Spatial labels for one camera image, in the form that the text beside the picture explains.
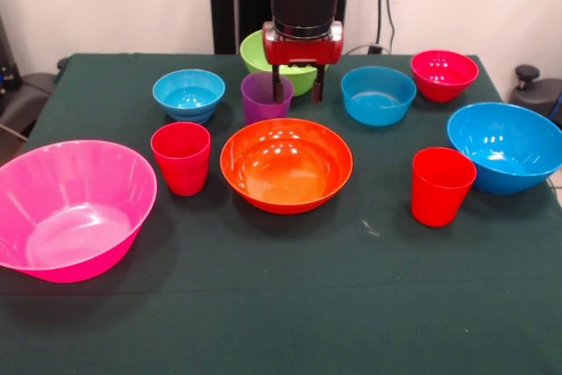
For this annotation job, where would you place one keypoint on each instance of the small red bowl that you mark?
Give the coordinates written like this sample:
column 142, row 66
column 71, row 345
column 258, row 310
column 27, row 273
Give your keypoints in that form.
column 443, row 81

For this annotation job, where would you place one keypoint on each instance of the green bowl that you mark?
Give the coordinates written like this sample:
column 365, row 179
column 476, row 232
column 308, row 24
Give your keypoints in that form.
column 300, row 81

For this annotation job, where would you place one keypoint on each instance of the large pink bowl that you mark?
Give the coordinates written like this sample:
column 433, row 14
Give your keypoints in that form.
column 66, row 217

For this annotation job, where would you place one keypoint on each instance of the black equipment tower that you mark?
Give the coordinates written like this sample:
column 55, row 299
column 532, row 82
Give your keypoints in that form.
column 6, row 63

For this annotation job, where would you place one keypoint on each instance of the large blue bowl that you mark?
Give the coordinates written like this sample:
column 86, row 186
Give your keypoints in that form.
column 505, row 151

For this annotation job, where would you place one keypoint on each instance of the purple cup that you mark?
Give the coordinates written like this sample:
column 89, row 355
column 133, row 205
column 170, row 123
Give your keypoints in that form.
column 257, row 103

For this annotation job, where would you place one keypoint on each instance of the medium blue bowl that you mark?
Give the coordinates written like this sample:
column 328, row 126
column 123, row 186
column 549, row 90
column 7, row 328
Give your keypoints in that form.
column 377, row 103

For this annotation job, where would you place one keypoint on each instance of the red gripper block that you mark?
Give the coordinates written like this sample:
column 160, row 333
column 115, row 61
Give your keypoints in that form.
column 303, row 50

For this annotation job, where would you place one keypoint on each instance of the orange bowl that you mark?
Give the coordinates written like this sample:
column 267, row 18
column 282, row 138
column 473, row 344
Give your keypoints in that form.
column 285, row 173

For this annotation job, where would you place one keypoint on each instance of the black pedestal foot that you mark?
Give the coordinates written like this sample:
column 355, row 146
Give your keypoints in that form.
column 26, row 98
column 540, row 94

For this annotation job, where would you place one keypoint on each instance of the small blue ridged bowl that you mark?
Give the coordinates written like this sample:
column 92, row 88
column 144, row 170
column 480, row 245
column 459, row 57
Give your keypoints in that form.
column 189, row 98

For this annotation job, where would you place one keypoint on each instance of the red cup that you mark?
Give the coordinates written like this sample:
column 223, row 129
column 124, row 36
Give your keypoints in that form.
column 439, row 199
column 180, row 168

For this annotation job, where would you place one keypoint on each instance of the dark green tablecloth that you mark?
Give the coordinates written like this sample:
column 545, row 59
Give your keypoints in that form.
column 281, row 305

